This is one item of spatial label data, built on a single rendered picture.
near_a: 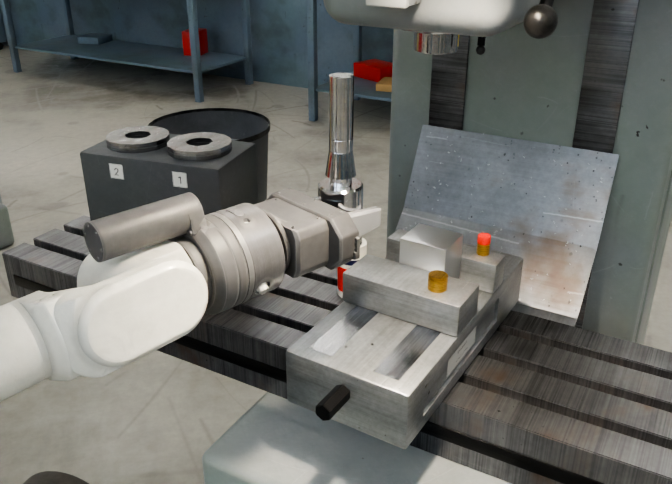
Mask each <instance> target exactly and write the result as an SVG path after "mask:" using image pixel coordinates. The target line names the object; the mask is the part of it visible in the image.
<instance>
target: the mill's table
mask: <svg viewBox="0 0 672 484"><path fill-rule="evenodd" d="M89 221H91V220H90V217H88V216H85V215H83V216H81V217H79V218H77V219H75V220H72V221H70V222H68V223H66V224H64V225H63V226H64V231H63V230H59V229H56V228H55V229H53V230H51V231H48V232H46V233H44V234H42V235H40V236H37V237H35V238H34V239H33V240H34V245H31V244H27V243H22V244H20V245H18V246H16V247H14V248H11V249H9V250H7V251H5V252H3V253H2V256H3V260H4V265H5V269H6V273H7V278H8V282H9V287H10V291H11V296H13V297H16V298H21V297H24V296H26V295H29V294H31V293H34V292H36V291H43V292H54V291H60V290H66V289H72V288H77V276H78V272H79V269H80V266H81V264H82V262H83V261H84V259H85V258H86V257H87V256H88V255H89V254H90V253H89V250H88V248H87V246H86V243H85V239H84V233H83V227H84V224H85V223H86V222H89ZM342 302H344V301H343V298H341V297H340V296H339V295H338V287H337V268H335V269H332V270H331V269H328V268H327V267H325V266H323V267H321V268H319V269H316V270H314V271H312V272H309V273H307V274H305V275H302V276H300V277H298V278H292V277H290V276H289V275H287V274H284V278H283V280H282V282H281V284H280V285H279V287H278V288H276V289H274V290H272V291H270V292H267V293H265V294H263V295H261V296H258V297H256V298H254V299H251V300H249V301H247V302H244V303H242V304H240V305H237V306H235V307H233V308H230V309H228V310H226V311H223V312H221V313H218V314H216V315H209V314H206V313H204V315H203V317H202V319H201V321H200V322H199V324H198V325H197V326H196V327H195V328H194V329H193V330H192V331H191V332H189V333H188V334H186V335H185V336H183V337H181V338H179V339H177V340H175V341H173V342H171V343H169V344H167V345H165V346H163V347H161V348H159V349H157V351H160V352H163V353H165V354H168V355H171V356H173V357H176V358H179V359H181V360H184V361H187V362H189V363H192V364H195V365H197V366H200V367H203V368H205V369H208V370H211V371H213V372H216V373H219V374H221V375H224V376H227V377H229V378H232V379H235V380H237V381H240V382H243V383H245V384H248V385H251V386H253V387H256V388H259V389H261V390H264V391H267V392H269V393H272V394H275V395H277V396H280V397H283V398H285V399H287V377H286V350H287V349H288V348H289V347H290V346H292V345H293V344H294V343H295V342H296V341H298V340H299V339H300V338H301V337H302V336H303V335H305V334H306V333H307V332H308V331H309V330H311V329H312V328H313V327H314V326H315V325H316V324H318V323H319V322H320V321H321V320H322V319H324V318H325V317H326V316H327V315H328V314H329V313H331V312H332V311H333V310H334V309H335V308H337V307H338V306H339V305H340V304H341V303H342ZM410 445H411V446H413V447H416V448H419V449H421V450H424V451H427V452H429V453H432V454H435V455H437V456H440V457H443V458H445V459H448V460H451V461H453V462H456V463H459V464H461V465H464V466H467V467H469V468H472V469H475V470H477V471H480V472H483V473H485V474H488V475H491V476H493V477H496V478H499V479H501V480H504V481H507V482H509V483H512V484H672V352H668V351H664V350H660V349H657V348H653V347H649V346H645V345H641V344H638V343H634V342H630V341H626V340H623V339H619V338H615V337H611V336H607V335H604V334H600V333H596V332H592V331H589V330H585V329H581V328H577V327H573V326H570V325H566V324H562V323H558V322H554V321H551V320H547V319H543V318H539V317H536V316H532V315H528V314H524V313H520V312H517V311H513V310H511V311H510V312H509V313H508V315H507V316H506V317H505V319H504V320H503V321H502V323H501V324H500V325H499V327H498V328H497V329H496V331H495V332H494V333H493V335H492V336H491V337H490V339H489V340H488V341H487V343H486V344H485V345H484V347H483V348H482V349H481V351H480V352H479V353H478V355H477V356H476V357H475V359H474V360H473V361H472V363H471V364H470V365H469V367H468V368H467V369H466V370H465V372H464V373H463V374H462V376H461V377H460V378H459V380H458V381H457V382H456V384H455V385H454V386H453V388H452V389H451V390H450V392H449V393H448V394H447V396H446V397H445V398H444V400H443V401H442V402H441V404H440V405H439V406H438V408H437V409H436V410H435V412H434V413H433V414H432V416H431V417H430V418H429V420H428V421H427V422H426V423H425V425H424V426H423V427H422V429H421V430H420V431H419V433H418V434H417V435H416V437H415V438H414V439H413V441H412V442H411V443H410Z"/></svg>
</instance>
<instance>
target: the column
mask: <svg viewBox="0 0 672 484"><path fill-rule="evenodd" d="M552 8H553V9H554V10H555V11H556V13H557V17H558V24H557V27H556V29H555V31H554V32H553V33H552V34H551V35H550V36H548V37H546V38H543V39H535V38H533V37H531V36H529V35H528V34H527V33H526V31H525V29H524V26H523V22H521V23H519V24H517V25H515V26H513V27H511V28H509V29H507V30H505V31H503V32H501V33H499V34H496V35H494V36H487V37H486V39H485V46H484V47H485V53H484V54H482V55H478V54H477V53H476V48H477V46H478V45H477V41H478V36H468V35H459V45H458V51H457V52H455V53H452V54H442V55H435V54H424V53H419V52H416V51H415V50H414V32H408V31H404V30H401V29H394V34H393V64H392V93H391V123H390V152H389V182H388V211H387V238H388V237H389V236H390V235H392V234H393V233H394V232H395V230H396V227H397V224H398V222H399V219H400V216H401V213H402V211H403V208H404V204H405V199H406V195H407V191H408V186H409V182H410V178H411V173H412V169H413V165H414V160H415V156H416V152H417V147H418V143H419V139H420V134H421V130H422V126H423V124H424V125H431V126H437V127H444V128H450V129H457V130H463V131H469V132H476V133H482V134H483V133H484V134H489V135H495V136H502V137H508V138H515V139H521V140H528V141H534V142H541V143H547V144H554V145H560V146H567V147H573V148H579V149H586V150H592V151H599V152H605V153H612V154H618V155H619V159H618V163H617V167H616V171H615V176H614V180H613V184H612V188H611V192H610V197H609V201H608V205H607V209H606V213H605V218H604V222H603V226H602V230H601V234H600V239H599V243H598V247H597V251H596V254H595V258H594V262H593V265H592V269H591V272H590V276H589V279H588V283H587V287H586V290H585V294H584V297H583V301H582V304H581V308H580V312H579V315H578V319H577V322H576V324H575V327H577V328H581V329H585V330H589V331H592V332H596V333H600V334H604V335H607V336H611V337H615V338H619V339H623V340H626V341H630V342H634V343H638V344H641V345H643V344H644V339H645V335H646V330H647V326H648V321H649V317H650V312H651V308H652V303H653V299H654V294H655V290H656V285H657V281H658V276H659V272H660V267H661V263H662V258H663V254H664V249H665V245H666V240H667V236H668V231H669V227H670V222H671V218H672V0H554V3H553V6H552Z"/></svg>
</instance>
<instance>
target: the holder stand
mask: <svg viewBox="0 0 672 484"><path fill-rule="evenodd" d="M80 158H81V164H82V171H83V177H84V183H85V189H86V195H87V201H88V208H89V214H90V220H91V221H92V220H96V219H99V218H102V217H106V216H109V215H113V214H116V213H119V212H123V211H126V210H130V209H133V208H136V207H140V206H143V205H146V204H150V203H153V202H157V201H160V200H163V199H167V198H170V197H174V196H177V195H180V194H184V193H187V192H190V193H193V194H194V195H195V196H196V197H197V198H198V200H199V201H200V203H201V206H202V208H203V212H204V215H207V214H210V213H213V212H216V211H219V210H223V209H226V208H229V207H232V206H235V205H238V204H241V203H250V204H253V205H254V204H257V203H259V199H258V179H257V159H256V144H255V143H251V142H242V141H233V140H231V138H230V137H228V136H226V135H224V134H219V133H213V132H197V133H188V134H183V135H179V134H170V133H169V131H168V130H167V129H165V128H162V127H157V126H132V127H126V128H121V129H118V130H115V131H112V132H110V133H109V134H107V135H106V140H104V141H102V142H100V143H98V144H96V145H94V146H91V147H89V148H87V149H85V150H83V151H81V152H80Z"/></svg>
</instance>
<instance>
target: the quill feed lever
mask: <svg viewBox="0 0 672 484"><path fill-rule="evenodd" d="M553 3H554V0H540V3H539V4H538V5H535V6H533V7H532V8H530V9H529V10H528V11H527V13H526V14H525V17H524V21H523V26H524V29H525V31H526V33H527V34H528V35H529V36H531V37H533V38H535V39H543V38H546V37H548V36H550V35H551V34H552V33H553V32H554V31H555V29H556V27H557V24H558V17H557V13H556V11H555V10H554V9H553V8H552V6H553Z"/></svg>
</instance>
